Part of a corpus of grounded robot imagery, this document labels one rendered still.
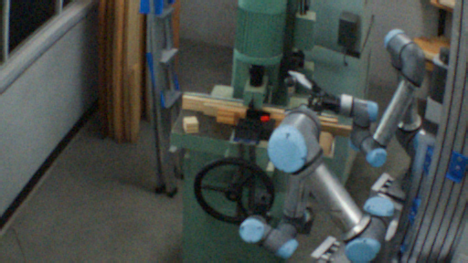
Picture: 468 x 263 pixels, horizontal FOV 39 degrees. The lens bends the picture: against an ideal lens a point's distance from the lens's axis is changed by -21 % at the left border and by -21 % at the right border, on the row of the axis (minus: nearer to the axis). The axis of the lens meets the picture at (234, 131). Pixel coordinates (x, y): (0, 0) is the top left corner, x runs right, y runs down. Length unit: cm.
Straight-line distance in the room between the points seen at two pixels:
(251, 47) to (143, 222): 142
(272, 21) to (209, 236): 95
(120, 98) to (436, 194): 241
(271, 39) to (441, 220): 98
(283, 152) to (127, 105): 231
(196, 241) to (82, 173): 123
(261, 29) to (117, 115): 180
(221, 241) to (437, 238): 109
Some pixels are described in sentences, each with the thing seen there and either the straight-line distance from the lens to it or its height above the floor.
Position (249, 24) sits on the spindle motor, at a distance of 280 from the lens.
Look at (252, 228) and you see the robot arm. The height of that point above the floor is 96.
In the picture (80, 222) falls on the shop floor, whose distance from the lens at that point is 394.
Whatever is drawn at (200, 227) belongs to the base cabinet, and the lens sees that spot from 320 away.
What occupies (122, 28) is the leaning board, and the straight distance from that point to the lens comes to 424.
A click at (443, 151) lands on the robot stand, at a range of 242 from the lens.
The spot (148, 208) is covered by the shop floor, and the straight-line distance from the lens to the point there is 405.
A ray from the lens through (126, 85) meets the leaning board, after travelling 438.
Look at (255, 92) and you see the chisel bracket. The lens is 296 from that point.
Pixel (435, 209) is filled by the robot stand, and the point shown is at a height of 102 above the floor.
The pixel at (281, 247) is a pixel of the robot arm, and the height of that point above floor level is 90.
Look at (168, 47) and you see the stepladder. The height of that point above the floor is 77.
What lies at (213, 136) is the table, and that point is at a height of 90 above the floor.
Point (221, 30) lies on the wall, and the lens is 559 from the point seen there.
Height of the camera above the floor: 250
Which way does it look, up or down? 32 degrees down
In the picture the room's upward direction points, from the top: 5 degrees clockwise
